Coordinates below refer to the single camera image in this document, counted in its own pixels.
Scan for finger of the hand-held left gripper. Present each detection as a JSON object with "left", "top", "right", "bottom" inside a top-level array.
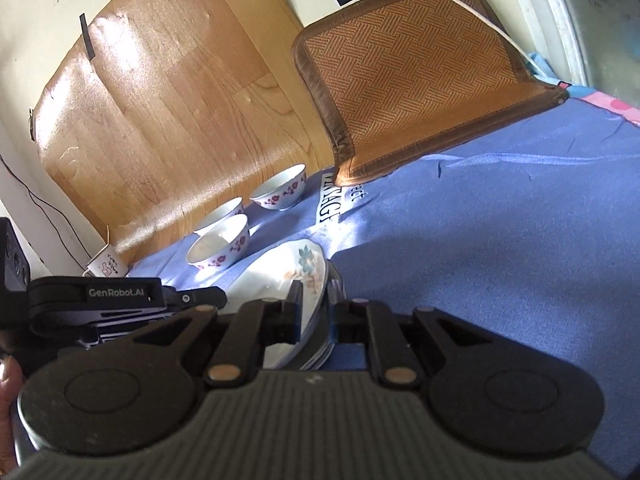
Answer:
[{"left": 162, "top": 287, "right": 228, "bottom": 312}]

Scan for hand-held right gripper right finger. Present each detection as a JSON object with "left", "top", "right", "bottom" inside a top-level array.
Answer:
[{"left": 327, "top": 297, "right": 502, "bottom": 387}]

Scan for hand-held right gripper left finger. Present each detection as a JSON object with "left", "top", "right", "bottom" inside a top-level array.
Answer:
[{"left": 120, "top": 280, "right": 306, "bottom": 389}]

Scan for white floral plate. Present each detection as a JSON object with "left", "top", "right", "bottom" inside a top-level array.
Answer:
[
  {"left": 227, "top": 240, "right": 328, "bottom": 361},
  {"left": 299, "top": 259, "right": 337, "bottom": 367},
  {"left": 311, "top": 260, "right": 347, "bottom": 367}
]

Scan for white bowl red flowers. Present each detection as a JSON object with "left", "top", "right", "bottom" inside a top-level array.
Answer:
[
  {"left": 194, "top": 197, "right": 245, "bottom": 237},
  {"left": 249, "top": 164, "right": 307, "bottom": 211},
  {"left": 186, "top": 214, "right": 250, "bottom": 271}
]

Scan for person's left hand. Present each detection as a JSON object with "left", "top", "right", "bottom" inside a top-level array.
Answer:
[{"left": 0, "top": 355, "right": 24, "bottom": 479}]

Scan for white enamel mug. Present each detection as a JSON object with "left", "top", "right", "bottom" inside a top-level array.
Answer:
[{"left": 82, "top": 245, "right": 129, "bottom": 279}]

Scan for blue printed tablecloth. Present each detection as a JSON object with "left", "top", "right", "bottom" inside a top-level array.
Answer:
[{"left": 125, "top": 95, "right": 640, "bottom": 480}]

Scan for thin black wire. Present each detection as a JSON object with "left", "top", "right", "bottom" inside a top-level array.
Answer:
[{"left": 0, "top": 154, "right": 90, "bottom": 272}]

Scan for white power cable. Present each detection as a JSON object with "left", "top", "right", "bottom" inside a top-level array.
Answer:
[{"left": 404, "top": 0, "right": 532, "bottom": 70}]

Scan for white window frame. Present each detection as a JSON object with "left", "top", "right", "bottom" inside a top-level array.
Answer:
[{"left": 500, "top": 0, "right": 640, "bottom": 111}]

